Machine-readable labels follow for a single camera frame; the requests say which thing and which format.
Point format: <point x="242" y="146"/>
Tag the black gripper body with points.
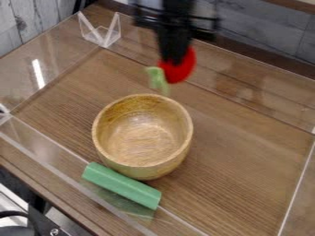
<point x="152" y="18"/>

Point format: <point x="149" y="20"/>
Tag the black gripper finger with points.
<point x="166" y="38"/>
<point x="182" y="44"/>

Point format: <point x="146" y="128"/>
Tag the red plush fruit green leaf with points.
<point x="168" y="73"/>

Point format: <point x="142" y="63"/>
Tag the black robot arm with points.
<point x="184" y="7"/>

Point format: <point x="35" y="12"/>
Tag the wooden bowl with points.
<point x="142" y="134"/>

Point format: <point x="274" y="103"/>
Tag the green rectangular block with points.
<point x="122" y="185"/>

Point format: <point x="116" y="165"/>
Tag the clear acrylic corner bracket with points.
<point x="101" y="35"/>

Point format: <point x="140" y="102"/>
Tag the clear acrylic tray enclosure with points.
<point x="246" y="183"/>

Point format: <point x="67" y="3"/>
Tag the black metal mount bracket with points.
<point x="43" y="226"/>

